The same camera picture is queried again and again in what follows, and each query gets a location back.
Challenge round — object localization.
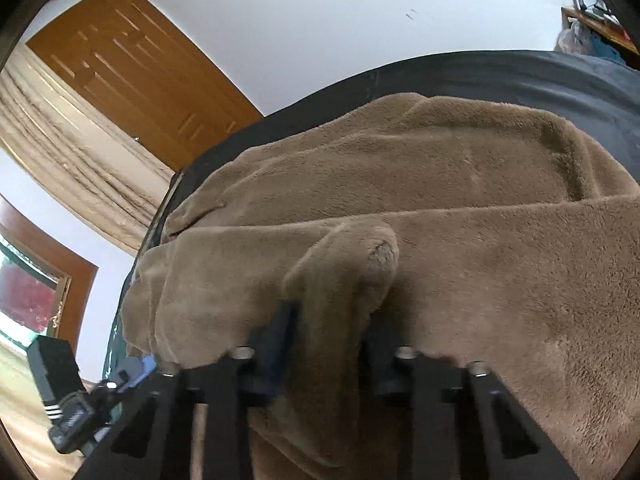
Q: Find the blue cloth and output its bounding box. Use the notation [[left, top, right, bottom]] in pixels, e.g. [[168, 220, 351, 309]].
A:
[[590, 35, 631, 66]]

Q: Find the brown fleece garment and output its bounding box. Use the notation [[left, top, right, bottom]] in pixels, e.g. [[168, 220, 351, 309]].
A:
[[120, 92, 640, 480]]

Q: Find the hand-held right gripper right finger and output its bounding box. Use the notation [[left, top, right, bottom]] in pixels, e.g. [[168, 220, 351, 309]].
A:
[[367, 330, 581, 480]]

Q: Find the clear plastic bag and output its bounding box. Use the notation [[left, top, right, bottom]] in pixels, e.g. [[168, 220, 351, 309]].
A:
[[555, 20, 593, 53]]

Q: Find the wooden door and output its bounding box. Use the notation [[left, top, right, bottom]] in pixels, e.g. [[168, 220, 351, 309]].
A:
[[25, 0, 264, 172]]

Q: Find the wooden desk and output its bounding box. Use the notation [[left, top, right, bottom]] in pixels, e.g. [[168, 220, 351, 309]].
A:
[[560, 5, 640, 68]]

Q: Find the dark bed sheet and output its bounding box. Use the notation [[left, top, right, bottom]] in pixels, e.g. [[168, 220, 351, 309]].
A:
[[102, 50, 640, 376]]

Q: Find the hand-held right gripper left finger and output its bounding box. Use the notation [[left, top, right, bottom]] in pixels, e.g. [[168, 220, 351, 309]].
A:
[[75, 305, 301, 480]]

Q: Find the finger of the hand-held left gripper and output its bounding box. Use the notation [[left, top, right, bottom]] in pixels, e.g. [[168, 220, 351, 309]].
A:
[[107, 356, 157, 396]]

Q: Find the teal green cloth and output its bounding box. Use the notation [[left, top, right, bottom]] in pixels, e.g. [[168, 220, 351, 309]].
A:
[[102, 310, 131, 376]]

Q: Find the beige curtain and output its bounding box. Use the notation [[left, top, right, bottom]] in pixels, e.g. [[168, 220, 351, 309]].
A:
[[0, 47, 175, 257]]

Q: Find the window with wooden frame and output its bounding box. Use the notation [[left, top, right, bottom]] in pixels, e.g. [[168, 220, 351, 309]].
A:
[[0, 195, 99, 356]]

